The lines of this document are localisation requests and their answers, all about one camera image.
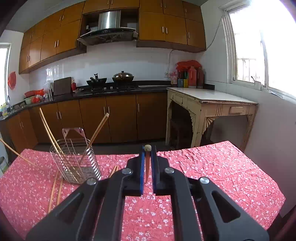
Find red floral tablecloth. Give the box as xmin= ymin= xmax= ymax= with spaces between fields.
xmin=1 ymin=141 xmax=285 ymax=240

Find lower wooden cabinets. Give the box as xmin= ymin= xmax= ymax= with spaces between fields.
xmin=1 ymin=90 xmax=168 ymax=153

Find wooden cabinets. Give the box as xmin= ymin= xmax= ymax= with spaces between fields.
xmin=1 ymin=90 xmax=168 ymax=153
xmin=19 ymin=1 xmax=206 ymax=74

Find cream wooden side table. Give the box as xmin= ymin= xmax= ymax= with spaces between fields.
xmin=166 ymin=87 xmax=258 ymax=152

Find gas stove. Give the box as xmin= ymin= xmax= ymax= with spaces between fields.
xmin=86 ymin=85 xmax=140 ymax=94

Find red bottle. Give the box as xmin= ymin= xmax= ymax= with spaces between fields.
xmin=71 ymin=80 xmax=76 ymax=91

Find bowls and red bags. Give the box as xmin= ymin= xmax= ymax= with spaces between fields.
xmin=24 ymin=89 xmax=49 ymax=104

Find brown cutting board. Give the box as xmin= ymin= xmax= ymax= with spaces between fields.
xmin=53 ymin=77 xmax=72 ymax=96

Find black wok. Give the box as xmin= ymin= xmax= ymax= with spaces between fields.
xmin=86 ymin=73 xmax=107 ymax=88

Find yellow dish soap bottle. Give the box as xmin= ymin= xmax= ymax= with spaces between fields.
xmin=1 ymin=104 xmax=8 ymax=116

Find lidded steel pot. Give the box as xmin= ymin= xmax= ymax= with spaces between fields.
xmin=112 ymin=71 xmax=134 ymax=86

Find bottles and red bag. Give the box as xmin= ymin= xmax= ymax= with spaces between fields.
xmin=171 ymin=60 xmax=205 ymax=89

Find red hanging bag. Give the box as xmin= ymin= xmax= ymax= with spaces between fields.
xmin=8 ymin=71 xmax=16 ymax=90

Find steel range hood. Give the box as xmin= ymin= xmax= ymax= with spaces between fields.
xmin=78 ymin=9 xmax=138 ymax=46

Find right window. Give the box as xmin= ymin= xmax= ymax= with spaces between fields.
xmin=221 ymin=1 xmax=295 ymax=98

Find window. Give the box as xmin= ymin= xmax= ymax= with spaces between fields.
xmin=0 ymin=43 xmax=11 ymax=105
xmin=221 ymin=1 xmax=295 ymax=98

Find left window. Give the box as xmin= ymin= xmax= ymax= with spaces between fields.
xmin=0 ymin=43 xmax=11 ymax=105

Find upper wooden cabinets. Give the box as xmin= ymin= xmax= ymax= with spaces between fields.
xmin=19 ymin=1 xmax=206 ymax=74

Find wire utensil holder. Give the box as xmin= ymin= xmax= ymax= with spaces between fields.
xmin=50 ymin=128 xmax=101 ymax=185

